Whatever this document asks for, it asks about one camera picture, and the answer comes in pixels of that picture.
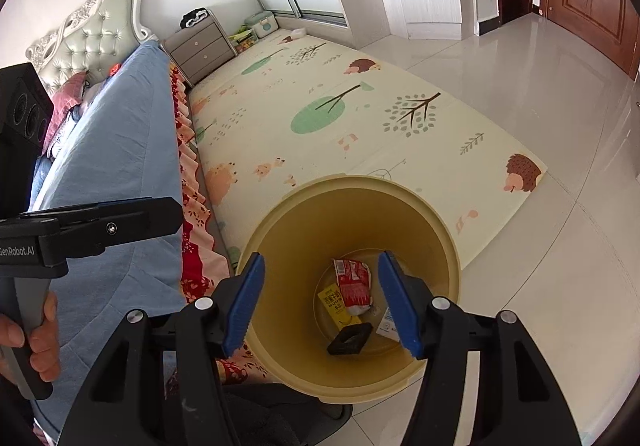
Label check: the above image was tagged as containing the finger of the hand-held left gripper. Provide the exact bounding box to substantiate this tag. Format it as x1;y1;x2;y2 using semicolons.
20;196;183;268

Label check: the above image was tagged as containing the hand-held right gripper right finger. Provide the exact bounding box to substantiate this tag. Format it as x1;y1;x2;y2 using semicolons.
377;250;583;446

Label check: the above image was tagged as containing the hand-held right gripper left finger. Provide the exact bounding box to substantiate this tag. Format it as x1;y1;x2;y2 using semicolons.
57;252;266;446

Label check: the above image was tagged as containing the small white carton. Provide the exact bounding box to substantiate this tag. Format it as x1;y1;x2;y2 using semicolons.
376;306;401;342

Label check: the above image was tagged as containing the red and white snack wrapper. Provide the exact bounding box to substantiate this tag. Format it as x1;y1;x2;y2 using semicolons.
332;258;374;317

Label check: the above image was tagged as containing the black plastic piece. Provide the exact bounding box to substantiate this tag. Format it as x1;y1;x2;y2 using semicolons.
327;322;372;357

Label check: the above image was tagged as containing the yellow drink packet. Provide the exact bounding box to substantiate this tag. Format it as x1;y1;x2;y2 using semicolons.
317;283;363;329

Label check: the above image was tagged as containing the yellow plastic trash bin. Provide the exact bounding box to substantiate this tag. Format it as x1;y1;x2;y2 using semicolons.
235;176;461;399

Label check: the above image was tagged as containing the person's left hand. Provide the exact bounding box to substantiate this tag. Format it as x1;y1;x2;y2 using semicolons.
0;292;61;383

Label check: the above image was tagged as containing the pink pillow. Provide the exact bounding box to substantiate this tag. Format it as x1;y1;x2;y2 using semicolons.
42;73;90;158

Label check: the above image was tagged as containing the blue bedsheet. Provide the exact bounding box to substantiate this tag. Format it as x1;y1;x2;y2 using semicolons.
30;40;201;429

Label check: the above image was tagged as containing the floral bed skirt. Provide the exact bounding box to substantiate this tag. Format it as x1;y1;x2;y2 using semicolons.
167;61;273;387

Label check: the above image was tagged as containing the tufted white headboard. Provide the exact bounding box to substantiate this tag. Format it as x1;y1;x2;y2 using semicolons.
25;0;151;97

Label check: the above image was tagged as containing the cartoon printed play mat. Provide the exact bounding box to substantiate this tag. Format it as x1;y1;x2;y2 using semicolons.
187;28;546;272

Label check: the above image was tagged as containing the grey nightstand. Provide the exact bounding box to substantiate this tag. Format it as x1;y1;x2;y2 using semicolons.
164;8;237;87

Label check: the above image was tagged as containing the box of toys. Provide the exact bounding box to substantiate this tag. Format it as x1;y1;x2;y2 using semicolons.
227;26;258;55

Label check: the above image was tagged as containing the mint storage box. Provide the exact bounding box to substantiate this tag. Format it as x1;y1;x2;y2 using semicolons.
245;11;278;40

